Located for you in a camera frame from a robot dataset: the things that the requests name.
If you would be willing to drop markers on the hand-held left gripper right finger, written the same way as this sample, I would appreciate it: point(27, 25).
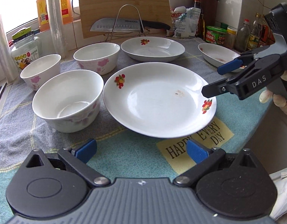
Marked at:
point(196, 152)

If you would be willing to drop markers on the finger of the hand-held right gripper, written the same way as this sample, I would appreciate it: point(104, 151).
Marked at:
point(215, 89)
point(229, 66)

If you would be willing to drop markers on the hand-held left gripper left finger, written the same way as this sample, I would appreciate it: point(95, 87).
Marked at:
point(85, 149)

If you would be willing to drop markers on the white flower print plate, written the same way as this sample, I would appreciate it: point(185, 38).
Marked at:
point(155, 47)
point(215, 53)

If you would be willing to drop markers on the white bowl pink flower print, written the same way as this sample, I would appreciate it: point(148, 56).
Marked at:
point(96, 56)
point(66, 98)
point(39, 68)

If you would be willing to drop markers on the white plate with stained centre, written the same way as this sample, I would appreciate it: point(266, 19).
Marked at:
point(155, 102)

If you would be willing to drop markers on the person's right hand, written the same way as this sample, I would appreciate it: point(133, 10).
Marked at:
point(285, 102)

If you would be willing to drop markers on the yellow lid spice jar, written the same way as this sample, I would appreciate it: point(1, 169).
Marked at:
point(230, 38)

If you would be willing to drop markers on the clear bottle with red cap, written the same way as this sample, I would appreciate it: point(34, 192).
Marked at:
point(242, 38)

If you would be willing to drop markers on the green lid sauce jar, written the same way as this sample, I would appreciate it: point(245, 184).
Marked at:
point(215, 36)

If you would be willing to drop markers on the yellow label oil bottle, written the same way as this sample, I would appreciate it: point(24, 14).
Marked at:
point(254, 37)

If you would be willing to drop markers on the grey and teal checked mat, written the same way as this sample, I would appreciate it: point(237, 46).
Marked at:
point(124, 154)

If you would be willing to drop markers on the green cap bottle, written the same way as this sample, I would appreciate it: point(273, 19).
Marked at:
point(224, 25)

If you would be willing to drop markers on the red label bottle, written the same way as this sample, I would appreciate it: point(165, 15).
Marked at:
point(267, 36)

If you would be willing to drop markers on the white and blue clipped bag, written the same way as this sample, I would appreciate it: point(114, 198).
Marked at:
point(187, 24)

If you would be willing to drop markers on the dark red knife block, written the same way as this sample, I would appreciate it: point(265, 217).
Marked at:
point(209, 9)

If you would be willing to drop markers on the dark sauce bottle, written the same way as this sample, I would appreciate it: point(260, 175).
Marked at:
point(197, 7)

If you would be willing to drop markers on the white and red seasoning bag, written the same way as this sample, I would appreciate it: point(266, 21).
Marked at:
point(177, 14)

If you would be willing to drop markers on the person's white clothing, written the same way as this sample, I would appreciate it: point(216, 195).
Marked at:
point(283, 196)

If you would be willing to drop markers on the glass jar with green lid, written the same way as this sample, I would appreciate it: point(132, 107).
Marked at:
point(25, 49)

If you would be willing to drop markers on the bamboo cutting board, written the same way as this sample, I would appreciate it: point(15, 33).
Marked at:
point(124, 0)

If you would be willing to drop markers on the tall plastic wrap roll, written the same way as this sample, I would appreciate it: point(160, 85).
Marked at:
point(56, 23)

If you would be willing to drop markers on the short plastic wrap roll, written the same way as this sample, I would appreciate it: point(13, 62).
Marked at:
point(3, 49)

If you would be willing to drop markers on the orange cooking wine jug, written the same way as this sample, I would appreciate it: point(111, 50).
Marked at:
point(42, 7)

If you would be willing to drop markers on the window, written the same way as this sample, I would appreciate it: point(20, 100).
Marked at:
point(15, 0)

